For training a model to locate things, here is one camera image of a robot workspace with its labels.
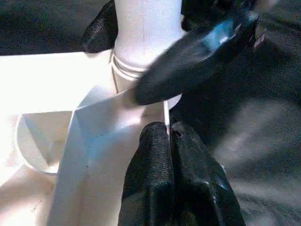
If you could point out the black plastic mat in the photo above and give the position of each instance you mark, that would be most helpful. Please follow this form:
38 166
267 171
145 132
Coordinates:
270 129

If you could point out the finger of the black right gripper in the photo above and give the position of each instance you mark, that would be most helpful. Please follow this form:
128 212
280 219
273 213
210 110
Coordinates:
178 70
98 33

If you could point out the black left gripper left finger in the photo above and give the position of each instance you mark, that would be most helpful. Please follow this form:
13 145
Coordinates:
150 176

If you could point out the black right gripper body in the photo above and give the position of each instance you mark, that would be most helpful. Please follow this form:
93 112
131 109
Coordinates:
207 9

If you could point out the white plastic table leg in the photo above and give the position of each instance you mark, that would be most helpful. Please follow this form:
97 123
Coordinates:
145 28

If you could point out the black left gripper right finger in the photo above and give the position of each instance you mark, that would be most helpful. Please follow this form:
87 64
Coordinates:
200 188

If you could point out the white plastic table top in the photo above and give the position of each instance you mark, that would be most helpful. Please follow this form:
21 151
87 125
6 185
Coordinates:
35 82

